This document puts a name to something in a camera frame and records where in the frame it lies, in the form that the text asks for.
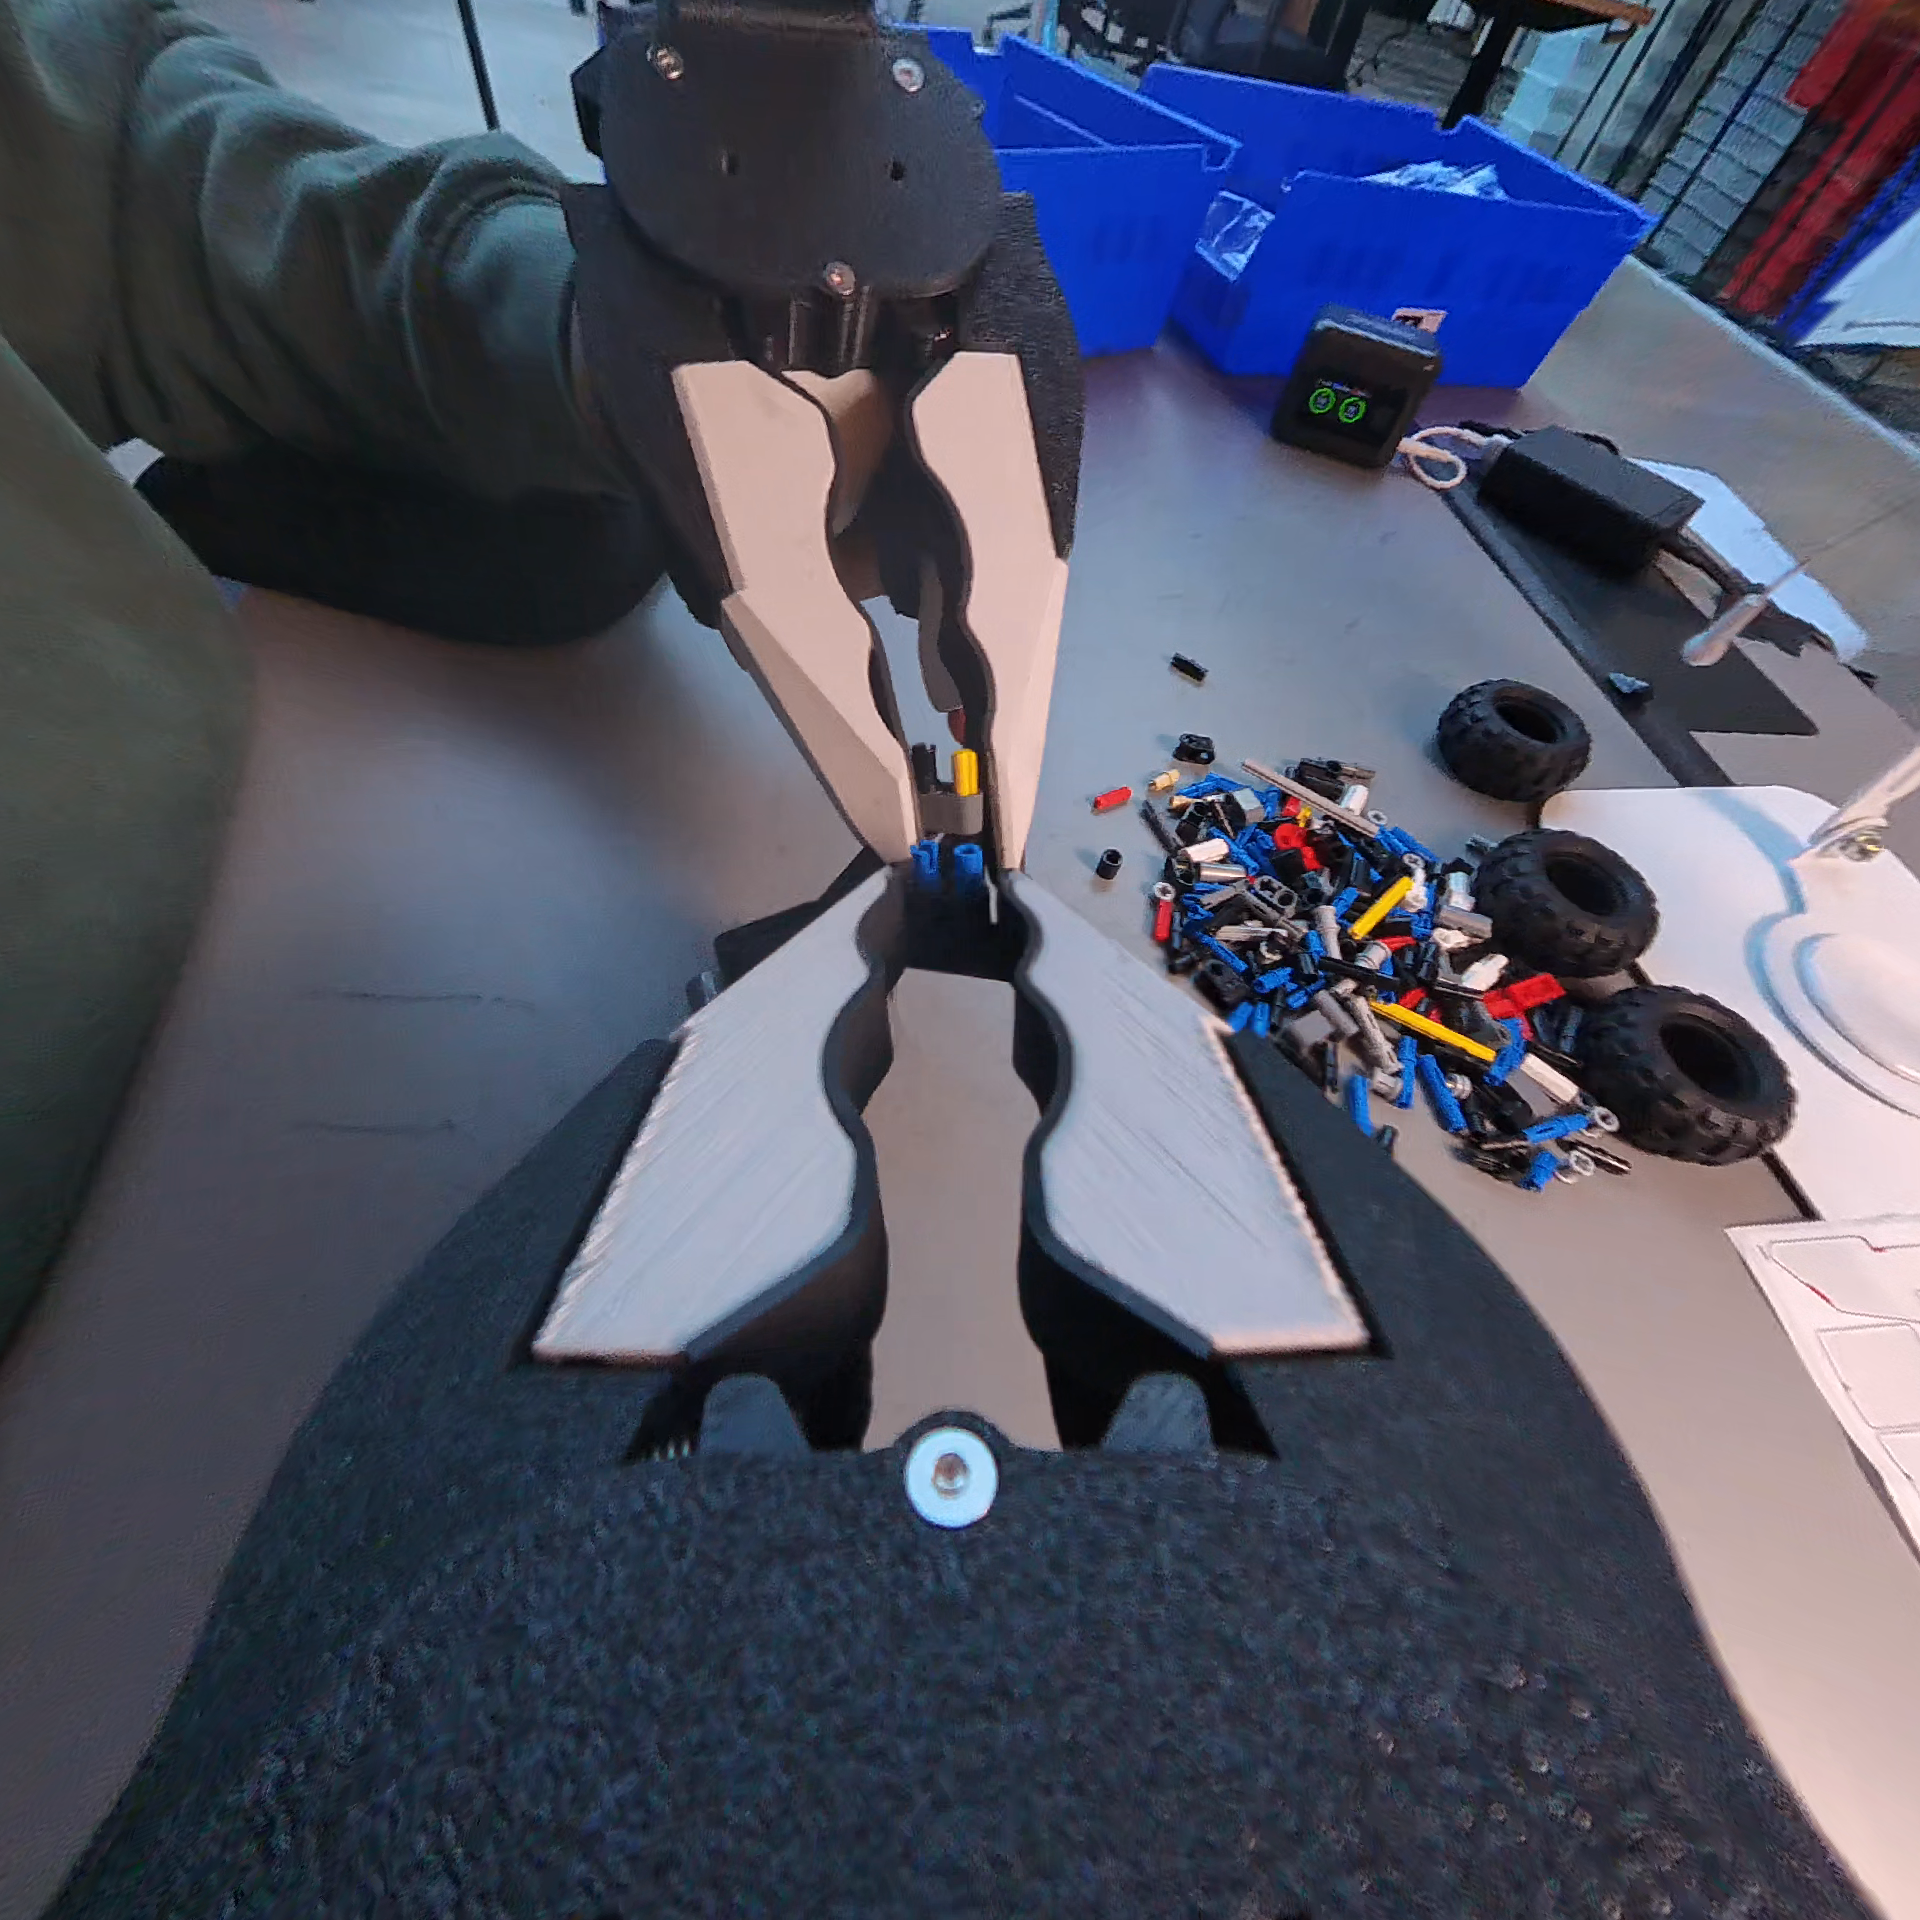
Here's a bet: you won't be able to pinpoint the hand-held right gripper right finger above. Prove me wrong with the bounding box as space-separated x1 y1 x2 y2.
1004 872 1377 1431

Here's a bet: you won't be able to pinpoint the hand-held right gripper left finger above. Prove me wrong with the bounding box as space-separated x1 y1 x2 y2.
539 872 913 1436

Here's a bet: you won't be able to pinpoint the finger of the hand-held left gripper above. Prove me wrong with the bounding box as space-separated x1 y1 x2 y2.
898 349 1072 881
672 361 927 869

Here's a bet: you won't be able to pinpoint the pile of small building bricks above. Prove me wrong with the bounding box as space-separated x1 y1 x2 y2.
1085 648 1637 1197

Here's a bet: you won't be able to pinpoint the black beam frame yellow pins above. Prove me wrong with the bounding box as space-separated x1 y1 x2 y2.
898 830 1031 968

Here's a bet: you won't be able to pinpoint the person's left forearm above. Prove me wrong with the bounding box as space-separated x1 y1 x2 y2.
0 0 618 496

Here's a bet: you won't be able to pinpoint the grey desk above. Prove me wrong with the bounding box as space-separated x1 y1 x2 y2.
0 252 1920 1920

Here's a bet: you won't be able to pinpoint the blue plastic bin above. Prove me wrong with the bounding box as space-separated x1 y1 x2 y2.
1142 63 1661 391
901 28 1245 354

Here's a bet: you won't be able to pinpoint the black device with green display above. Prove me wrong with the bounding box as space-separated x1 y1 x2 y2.
1272 312 1446 471

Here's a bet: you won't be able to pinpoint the black toy tyre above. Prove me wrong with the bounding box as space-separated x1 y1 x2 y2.
1472 830 1661 979
1575 987 1801 1166
1436 679 1592 802

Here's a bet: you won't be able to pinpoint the black power adapter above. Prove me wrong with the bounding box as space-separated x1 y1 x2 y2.
1475 424 1702 575

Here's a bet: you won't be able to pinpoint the white book stand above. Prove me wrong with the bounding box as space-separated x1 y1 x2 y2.
1543 496 1920 1141

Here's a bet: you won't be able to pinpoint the clear sticker sheet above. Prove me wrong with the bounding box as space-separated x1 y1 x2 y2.
1733 1219 1920 1549

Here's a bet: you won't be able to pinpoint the white paper sheet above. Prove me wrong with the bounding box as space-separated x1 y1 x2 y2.
1649 464 1863 662

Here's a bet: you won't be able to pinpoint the stacked red and blue crates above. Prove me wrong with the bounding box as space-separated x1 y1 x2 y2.
1665 0 1920 314

